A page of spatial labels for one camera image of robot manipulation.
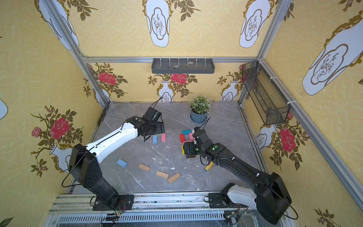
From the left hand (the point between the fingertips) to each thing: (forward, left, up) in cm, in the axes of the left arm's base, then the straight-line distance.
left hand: (160, 129), depth 87 cm
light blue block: (-15, +24, -14) cm, 32 cm away
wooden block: (-18, +10, -14) cm, 25 cm away
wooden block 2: (-22, -1, -14) cm, 26 cm away
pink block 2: (-2, -20, -12) cm, 23 cm away
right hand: (-11, -17, -3) cm, 21 cm away
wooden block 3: (-25, -8, -13) cm, 29 cm away
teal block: (+7, -16, -15) cm, 23 cm away
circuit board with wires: (-42, +24, -17) cm, 51 cm away
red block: (+2, -13, -15) cm, 20 cm away
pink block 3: (+1, 0, -13) cm, 13 cm away
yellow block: (-14, -13, -1) cm, 19 cm away
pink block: (+2, -20, -14) cm, 24 cm away
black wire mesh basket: (+6, -66, +13) cm, 68 cm away
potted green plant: (+17, -26, +1) cm, 31 cm away
